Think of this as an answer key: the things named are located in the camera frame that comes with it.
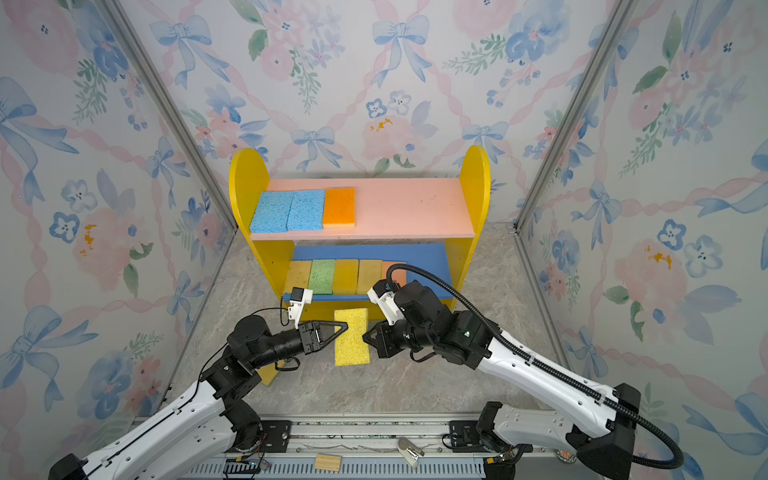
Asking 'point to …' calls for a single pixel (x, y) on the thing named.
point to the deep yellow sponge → (345, 277)
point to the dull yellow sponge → (298, 275)
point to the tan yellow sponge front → (369, 274)
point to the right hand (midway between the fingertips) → (363, 336)
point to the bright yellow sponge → (350, 347)
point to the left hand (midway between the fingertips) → (345, 328)
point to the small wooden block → (328, 462)
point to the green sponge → (322, 276)
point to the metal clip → (410, 451)
